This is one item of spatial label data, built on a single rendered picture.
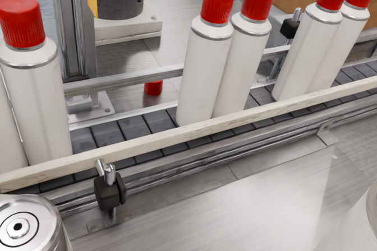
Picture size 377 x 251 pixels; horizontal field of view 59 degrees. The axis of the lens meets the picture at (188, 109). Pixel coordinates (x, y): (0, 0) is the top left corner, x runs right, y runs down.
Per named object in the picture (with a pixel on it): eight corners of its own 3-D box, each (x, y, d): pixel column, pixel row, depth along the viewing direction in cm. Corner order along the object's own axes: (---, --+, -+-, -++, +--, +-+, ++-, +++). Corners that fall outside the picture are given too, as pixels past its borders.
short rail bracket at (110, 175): (102, 240, 40) (98, 182, 32) (95, 218, 41) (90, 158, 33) (128, 229, 41) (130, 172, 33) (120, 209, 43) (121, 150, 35)
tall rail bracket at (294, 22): (281, 101, 64) (316, 25, 53) (260, 78, 69) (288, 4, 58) (294, 98, 66) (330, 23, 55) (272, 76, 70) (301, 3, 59)
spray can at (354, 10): (308, 105, 56) (369, -11, 43) (289, 86, 60) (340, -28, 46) (330, 99, 59) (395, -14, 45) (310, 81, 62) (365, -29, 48)
